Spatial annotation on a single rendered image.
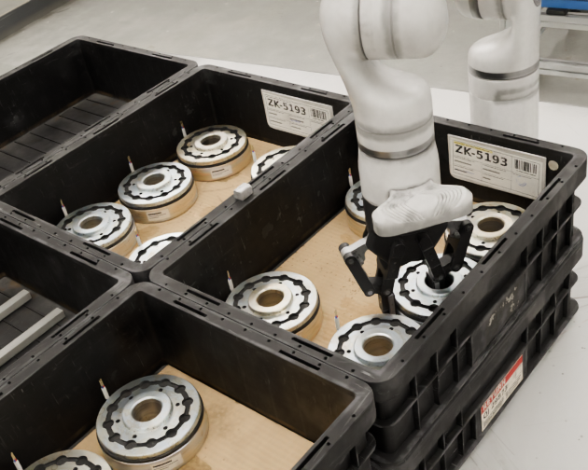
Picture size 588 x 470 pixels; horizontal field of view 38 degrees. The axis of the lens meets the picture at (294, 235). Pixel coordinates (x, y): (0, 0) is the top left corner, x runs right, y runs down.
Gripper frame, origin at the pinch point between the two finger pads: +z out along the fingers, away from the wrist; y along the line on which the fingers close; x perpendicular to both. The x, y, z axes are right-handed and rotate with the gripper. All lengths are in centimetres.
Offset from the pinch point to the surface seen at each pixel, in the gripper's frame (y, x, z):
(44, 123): 40, -69, 2
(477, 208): -11.9, -10.6, -0.9
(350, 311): 6.1, -3.2, 2.3
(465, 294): -2.1, 10.0, -7.7
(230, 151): 12.6, -38.0, -0.9
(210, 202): 17.2, -31.6, 2.3
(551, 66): -103, -167, 72
